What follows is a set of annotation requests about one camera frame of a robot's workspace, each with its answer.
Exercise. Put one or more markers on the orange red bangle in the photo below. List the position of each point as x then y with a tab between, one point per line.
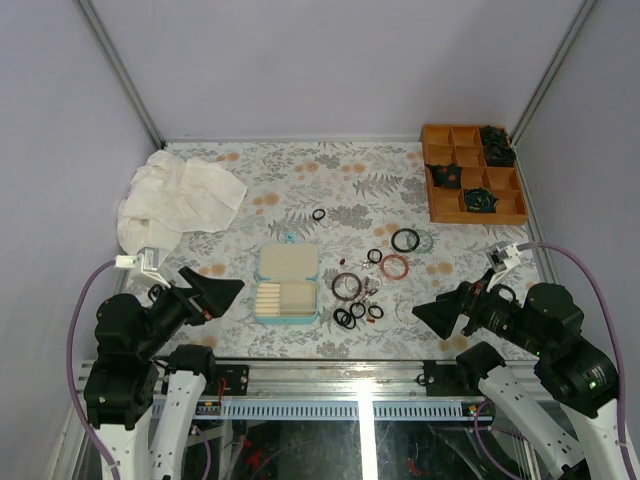
394	267

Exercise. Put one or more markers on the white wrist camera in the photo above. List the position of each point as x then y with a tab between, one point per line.
143	267
503	257

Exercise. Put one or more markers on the dark purple bangle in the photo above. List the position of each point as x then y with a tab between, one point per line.
341	280

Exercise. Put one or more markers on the thin wire hoop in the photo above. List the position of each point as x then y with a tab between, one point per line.
331	223

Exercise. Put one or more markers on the black hair tie double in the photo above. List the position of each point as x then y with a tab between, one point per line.
344	319

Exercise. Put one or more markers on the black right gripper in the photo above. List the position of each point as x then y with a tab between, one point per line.
468	298

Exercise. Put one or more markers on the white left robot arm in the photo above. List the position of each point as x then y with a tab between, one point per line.
136	413

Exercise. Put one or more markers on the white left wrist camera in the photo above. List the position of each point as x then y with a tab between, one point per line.
143	267

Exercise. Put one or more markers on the aluminium rail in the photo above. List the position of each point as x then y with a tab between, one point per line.
333	380

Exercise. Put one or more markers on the white crumpled cloth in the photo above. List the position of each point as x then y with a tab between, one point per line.
169	196

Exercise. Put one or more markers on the teal jewelry box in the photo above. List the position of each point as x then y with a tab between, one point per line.
287	290

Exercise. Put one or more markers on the green jade bangle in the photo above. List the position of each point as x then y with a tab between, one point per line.
429	242

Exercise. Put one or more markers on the black orange scrunchie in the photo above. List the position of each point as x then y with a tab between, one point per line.
445	176

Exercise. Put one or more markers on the black scrunchie top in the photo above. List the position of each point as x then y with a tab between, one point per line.
493	135

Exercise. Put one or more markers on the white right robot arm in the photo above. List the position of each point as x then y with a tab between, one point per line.
565	404

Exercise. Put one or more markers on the wooden compartment tray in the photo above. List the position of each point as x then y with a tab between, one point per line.
461	145

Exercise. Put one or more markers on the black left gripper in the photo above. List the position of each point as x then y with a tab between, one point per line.
215	296

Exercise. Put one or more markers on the large black bangle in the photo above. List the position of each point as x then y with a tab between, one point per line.
405	240

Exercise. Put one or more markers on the black green scrunchie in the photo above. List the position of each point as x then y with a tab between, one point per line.
480	200

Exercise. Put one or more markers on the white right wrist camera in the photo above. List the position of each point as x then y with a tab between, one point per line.
503	257

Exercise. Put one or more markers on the floral table mat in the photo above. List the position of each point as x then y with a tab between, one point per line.
375	189

